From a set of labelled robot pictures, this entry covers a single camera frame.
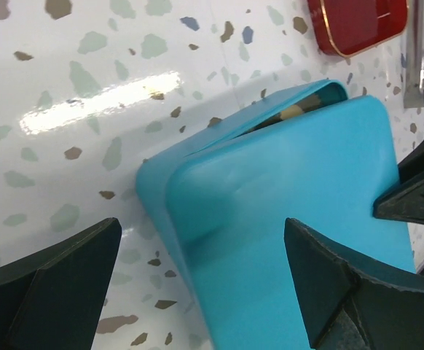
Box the teal tin box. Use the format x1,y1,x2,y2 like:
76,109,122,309
135,79,350,292

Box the metal tongs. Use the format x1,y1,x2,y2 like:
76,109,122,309
403,0,424,109

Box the red lacquer tray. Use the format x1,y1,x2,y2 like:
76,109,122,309
307,0,409,58

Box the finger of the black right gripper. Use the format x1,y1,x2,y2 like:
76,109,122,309
373,140,424,225

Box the teal tin lid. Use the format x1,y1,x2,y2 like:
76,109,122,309
165,96,415,349

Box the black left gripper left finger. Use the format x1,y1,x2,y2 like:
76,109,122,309
0,218,122,349

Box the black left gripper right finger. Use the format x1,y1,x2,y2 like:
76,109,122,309
284,219,424,349

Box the white oval chocolate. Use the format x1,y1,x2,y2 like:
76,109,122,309
279,105,305,120

